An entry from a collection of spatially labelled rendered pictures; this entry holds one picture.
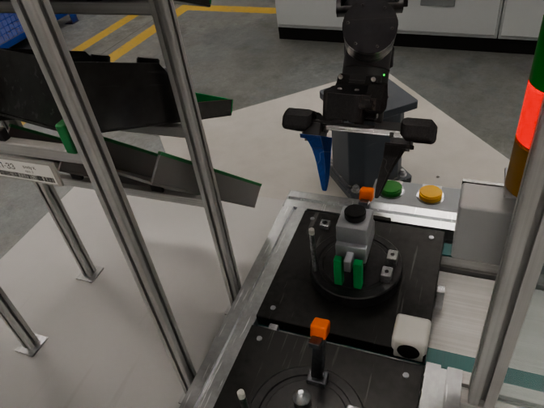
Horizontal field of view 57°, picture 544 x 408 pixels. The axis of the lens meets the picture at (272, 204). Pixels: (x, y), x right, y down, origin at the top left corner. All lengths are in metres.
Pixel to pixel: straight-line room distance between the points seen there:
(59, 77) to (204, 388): 0.44
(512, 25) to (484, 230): 3.26
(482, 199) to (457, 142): 0.77
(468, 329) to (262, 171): 0.61
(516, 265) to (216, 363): 0.42
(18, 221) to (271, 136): 1.84
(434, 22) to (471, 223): 3.30
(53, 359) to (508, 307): 0.72
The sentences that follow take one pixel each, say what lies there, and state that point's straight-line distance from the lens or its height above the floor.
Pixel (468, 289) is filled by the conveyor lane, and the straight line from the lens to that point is 0.85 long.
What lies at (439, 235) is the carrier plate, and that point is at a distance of 0.85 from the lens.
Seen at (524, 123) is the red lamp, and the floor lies 1.33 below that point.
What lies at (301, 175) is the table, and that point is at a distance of 1.16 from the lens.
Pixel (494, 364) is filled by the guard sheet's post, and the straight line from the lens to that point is 0.63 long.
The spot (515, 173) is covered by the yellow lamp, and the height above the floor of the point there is 1.28.
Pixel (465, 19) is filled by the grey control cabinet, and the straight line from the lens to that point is 3.73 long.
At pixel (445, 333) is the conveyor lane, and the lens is 0.79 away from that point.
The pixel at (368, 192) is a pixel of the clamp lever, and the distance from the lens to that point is 0.76.
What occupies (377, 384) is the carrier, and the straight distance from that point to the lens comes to 0.68.
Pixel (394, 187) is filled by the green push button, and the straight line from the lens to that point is 0.93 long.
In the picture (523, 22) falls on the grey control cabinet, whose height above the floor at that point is 0.22.
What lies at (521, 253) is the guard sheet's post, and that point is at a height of 1.22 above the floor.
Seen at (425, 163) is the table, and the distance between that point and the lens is 1.19.
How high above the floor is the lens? 1.56
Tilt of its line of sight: 40 degrees down
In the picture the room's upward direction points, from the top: 9 degrees counter-clockwise
